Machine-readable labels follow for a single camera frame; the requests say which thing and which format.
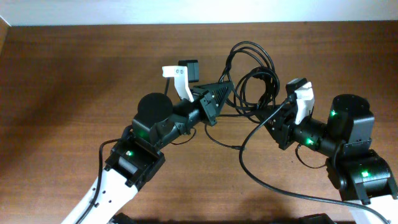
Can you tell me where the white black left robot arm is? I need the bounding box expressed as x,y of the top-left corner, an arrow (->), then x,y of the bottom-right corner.
63,82 -> 233,223

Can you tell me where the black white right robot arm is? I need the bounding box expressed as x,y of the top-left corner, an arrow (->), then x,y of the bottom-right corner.
257,94 -> 397,223

